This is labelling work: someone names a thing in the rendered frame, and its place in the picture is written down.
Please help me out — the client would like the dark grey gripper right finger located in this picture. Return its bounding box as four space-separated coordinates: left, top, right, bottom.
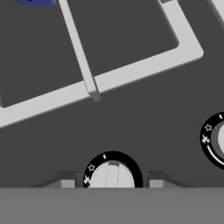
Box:
144 170 193 189

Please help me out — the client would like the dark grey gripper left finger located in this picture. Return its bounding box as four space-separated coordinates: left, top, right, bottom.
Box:
31 170 80 189

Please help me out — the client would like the dark grey stove hob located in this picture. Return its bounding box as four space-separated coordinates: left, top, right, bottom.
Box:
0 0 224 189

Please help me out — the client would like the light grey burner grate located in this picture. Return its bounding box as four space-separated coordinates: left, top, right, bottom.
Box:
210 0 224 19
0 0 205 130

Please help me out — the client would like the white knob with black ring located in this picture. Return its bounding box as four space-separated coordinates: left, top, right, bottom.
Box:
199 111 224 170
82 150 144 189

